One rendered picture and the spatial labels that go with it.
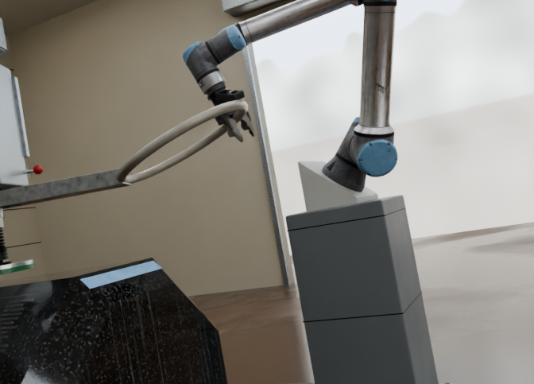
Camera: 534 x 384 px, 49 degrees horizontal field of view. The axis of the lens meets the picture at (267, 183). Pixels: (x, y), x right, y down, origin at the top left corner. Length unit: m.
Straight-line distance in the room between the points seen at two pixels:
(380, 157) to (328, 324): 0.68
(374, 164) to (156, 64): 5.68
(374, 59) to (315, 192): 0.58
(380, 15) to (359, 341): 1.20
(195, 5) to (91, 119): 2.10
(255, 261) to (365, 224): 4.75
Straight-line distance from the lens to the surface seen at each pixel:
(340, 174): 2.35
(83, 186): 1.93
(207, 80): 2.05
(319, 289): 2.31
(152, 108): 7.58
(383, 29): 2.12
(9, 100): 2.17
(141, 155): 1.73
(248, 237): 6.91
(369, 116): 2.16
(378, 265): 2.23
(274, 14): 2.21
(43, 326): 1.51
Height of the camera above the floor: 0.89
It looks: 3 degrees up
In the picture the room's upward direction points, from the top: 10 degrees counter-clockwise
